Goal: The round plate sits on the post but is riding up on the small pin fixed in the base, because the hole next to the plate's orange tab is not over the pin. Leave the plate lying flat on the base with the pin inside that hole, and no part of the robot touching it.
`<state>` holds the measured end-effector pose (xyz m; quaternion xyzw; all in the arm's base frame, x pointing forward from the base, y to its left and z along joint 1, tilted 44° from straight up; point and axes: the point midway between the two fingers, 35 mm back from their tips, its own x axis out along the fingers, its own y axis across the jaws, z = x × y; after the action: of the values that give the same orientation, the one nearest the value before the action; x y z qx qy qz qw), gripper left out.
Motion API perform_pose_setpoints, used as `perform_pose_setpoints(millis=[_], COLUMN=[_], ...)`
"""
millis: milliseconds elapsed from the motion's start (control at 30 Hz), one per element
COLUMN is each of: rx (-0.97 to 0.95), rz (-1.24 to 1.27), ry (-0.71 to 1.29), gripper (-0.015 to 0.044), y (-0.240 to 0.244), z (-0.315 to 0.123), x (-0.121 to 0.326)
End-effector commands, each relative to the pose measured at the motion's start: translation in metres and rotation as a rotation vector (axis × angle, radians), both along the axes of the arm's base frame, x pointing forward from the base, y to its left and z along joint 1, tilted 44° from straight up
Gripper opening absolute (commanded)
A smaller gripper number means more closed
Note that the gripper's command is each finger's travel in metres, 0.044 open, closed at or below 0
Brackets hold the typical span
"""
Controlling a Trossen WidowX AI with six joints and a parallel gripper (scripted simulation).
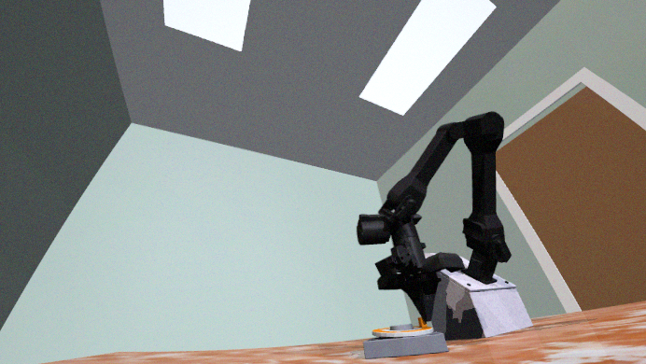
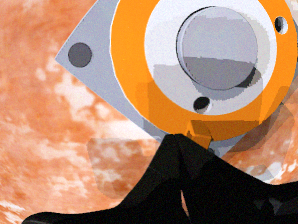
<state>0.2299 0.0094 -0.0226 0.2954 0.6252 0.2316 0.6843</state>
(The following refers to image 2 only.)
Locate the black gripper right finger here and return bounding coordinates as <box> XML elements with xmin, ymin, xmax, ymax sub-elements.
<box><xmin>174</xmin><ymin>133</ymin><xmax>298</xmax><ymax>224</ymax></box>

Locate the orange and white round plate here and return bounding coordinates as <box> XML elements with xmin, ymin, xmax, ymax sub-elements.
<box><xmin>109</xmin><ymin>0</ymin><xmax>298</xmax><ymax>149</ymax></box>

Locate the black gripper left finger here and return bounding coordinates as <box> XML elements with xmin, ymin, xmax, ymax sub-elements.
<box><xmin>21</xmin><ymin>133</ymin><xmax>190</xmax><ymax>224</ymax></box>

